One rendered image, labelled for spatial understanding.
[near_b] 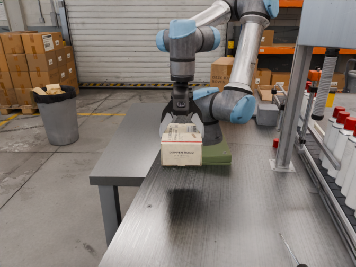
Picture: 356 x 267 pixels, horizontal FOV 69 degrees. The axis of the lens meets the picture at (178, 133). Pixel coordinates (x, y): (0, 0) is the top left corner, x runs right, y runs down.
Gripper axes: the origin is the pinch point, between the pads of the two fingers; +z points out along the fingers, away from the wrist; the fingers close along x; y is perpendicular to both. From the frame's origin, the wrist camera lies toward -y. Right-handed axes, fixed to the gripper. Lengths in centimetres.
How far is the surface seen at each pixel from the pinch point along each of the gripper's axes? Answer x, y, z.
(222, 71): -23, 74, -9
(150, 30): 63, 447, -20
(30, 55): 215, 296, 9
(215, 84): -19, 75, -1
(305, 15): -35, 6, -37
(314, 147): -54, 20, 12
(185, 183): -1.5, 0.5, 17.5
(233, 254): -13.3, -29.0, 18.1
